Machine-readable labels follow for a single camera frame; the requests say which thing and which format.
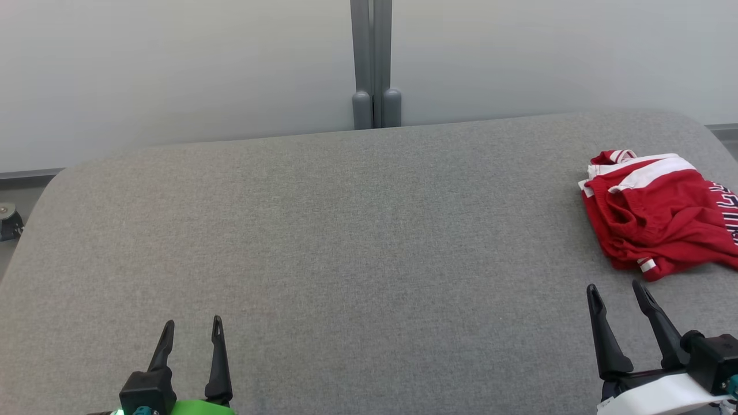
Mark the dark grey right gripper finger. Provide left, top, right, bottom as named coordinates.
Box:
left=586, top=284, right=635, bottom=382
left=632, top=280, right=689, bottom=370

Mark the grey post pair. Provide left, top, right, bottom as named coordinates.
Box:
left=349, top=0, right=403, bottom=131

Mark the red and white shirt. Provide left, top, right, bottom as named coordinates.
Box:
left=578, top=156, right=738, bottom=282

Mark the red jersey with navy letters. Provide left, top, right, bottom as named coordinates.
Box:
left=588, top=149, right=738, bottom=248

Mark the small black caster wheel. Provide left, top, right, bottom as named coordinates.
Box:
left=0, top=202, right=25, bottom=243

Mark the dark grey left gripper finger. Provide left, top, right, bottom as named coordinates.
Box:
left=146, top=320, right=176, bottom=374
left=204, top=315, right=234, bottom=405

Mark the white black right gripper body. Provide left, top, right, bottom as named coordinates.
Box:
left=597, top=369, right=730, bottom=415

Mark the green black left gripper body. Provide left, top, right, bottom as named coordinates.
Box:
left=170, top=399, right=237, bottom=415

